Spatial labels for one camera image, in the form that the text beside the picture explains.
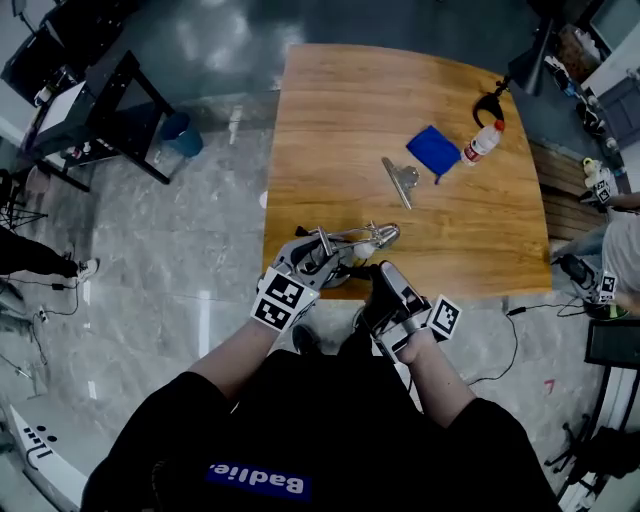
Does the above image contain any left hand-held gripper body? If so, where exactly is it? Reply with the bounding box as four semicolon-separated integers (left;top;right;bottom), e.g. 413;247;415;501
249;266;330;333

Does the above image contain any white machine housing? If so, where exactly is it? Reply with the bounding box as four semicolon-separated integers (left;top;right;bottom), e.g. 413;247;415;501
0;398;90;512

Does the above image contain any brown cardboard box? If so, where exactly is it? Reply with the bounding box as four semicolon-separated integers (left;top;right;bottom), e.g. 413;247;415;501
556;22;602;85

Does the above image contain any clear plastic water bottle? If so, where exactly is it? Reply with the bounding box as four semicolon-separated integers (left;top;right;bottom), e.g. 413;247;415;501
459;119;506;167

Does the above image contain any person's left forearm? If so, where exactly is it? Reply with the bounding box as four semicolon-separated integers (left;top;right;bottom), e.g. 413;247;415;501
187;317;279;402

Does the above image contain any black equipment stand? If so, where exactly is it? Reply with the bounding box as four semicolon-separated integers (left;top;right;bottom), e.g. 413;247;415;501
543;318;640;501

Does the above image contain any person's black shirt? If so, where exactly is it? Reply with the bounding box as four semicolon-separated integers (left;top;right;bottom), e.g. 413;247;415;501
79;319;564;512

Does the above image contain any black side table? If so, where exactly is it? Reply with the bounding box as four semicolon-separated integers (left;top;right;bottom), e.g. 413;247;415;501
18;49;177;194

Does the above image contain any person's dark shoe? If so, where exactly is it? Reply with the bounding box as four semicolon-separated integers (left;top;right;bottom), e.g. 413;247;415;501
291;324;322;357

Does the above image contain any blue cloth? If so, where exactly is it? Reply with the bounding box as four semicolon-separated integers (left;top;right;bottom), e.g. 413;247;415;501
405;124;462;186

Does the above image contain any silver desk lamp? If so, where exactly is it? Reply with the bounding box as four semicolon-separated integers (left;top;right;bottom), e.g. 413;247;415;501
294;221;402;289

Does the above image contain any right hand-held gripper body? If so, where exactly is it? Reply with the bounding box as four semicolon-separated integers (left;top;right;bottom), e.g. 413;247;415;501
371;279;463;364

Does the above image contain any large metal binder clip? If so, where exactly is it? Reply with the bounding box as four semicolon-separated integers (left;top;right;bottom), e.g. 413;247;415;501
380;156;422;212

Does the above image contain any black cone clamp lamp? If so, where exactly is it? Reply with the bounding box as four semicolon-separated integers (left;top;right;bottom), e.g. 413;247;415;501
471;17;557;129

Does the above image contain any blue trash bin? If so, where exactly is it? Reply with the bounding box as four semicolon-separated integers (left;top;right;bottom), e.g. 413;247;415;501
159;112;205;159

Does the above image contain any person's right forearm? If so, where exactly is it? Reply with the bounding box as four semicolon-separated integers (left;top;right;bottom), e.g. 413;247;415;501
398;332;477;430

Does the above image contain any low wooden bench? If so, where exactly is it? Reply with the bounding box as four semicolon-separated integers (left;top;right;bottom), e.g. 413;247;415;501
529;139;610;247

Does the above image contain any black floor cable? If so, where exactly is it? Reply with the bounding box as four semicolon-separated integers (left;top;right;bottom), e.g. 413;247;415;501
466;301;592;387
0;277;81;366

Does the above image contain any white paper sheet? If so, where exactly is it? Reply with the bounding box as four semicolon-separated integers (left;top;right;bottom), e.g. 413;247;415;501
35;81;89;137

